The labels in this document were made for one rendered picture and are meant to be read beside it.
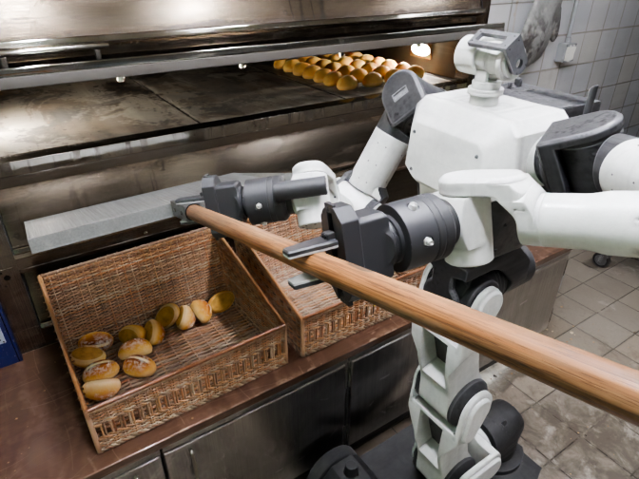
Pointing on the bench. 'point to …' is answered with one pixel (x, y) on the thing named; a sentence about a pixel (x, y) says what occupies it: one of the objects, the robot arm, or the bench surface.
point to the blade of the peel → (116, 215)
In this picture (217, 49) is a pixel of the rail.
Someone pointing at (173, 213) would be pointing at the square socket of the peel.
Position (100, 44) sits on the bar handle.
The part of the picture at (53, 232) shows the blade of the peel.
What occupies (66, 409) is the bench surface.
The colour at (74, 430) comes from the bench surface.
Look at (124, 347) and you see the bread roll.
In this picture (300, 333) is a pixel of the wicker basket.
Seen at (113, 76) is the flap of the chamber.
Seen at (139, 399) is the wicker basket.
